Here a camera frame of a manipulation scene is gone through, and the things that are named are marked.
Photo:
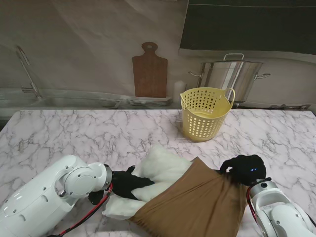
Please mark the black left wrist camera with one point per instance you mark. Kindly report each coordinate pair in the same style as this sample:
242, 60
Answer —
96, 196

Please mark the dark wall panel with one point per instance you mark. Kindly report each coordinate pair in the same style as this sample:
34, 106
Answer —
247, 24

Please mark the brown wooden cutting board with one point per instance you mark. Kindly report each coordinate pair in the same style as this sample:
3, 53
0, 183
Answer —
149, 74

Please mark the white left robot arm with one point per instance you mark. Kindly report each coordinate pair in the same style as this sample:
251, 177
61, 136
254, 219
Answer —
49, 195

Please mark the chrome kitchen faucet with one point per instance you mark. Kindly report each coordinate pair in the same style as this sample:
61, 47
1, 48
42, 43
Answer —
27, 69

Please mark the stack of white plates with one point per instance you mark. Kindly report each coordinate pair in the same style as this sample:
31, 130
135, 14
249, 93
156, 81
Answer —
148, 101

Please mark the yellow perforated laundry basket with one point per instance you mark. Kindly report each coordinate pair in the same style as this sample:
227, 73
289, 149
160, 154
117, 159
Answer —
205, 116

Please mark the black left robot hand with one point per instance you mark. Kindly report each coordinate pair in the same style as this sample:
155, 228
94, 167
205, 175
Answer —
126, 185

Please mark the brown pillowcase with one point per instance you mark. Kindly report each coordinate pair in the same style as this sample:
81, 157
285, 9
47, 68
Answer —
197, 202

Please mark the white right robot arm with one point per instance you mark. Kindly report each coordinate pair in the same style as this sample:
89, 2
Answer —
276, 209

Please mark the large steel stock pot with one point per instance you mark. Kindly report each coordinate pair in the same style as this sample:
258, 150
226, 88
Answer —
229, 79

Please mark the white pillow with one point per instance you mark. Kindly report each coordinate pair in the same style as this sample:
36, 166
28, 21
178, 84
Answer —
163, 165

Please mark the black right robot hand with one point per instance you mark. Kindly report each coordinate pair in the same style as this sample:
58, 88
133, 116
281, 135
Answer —
247, 170

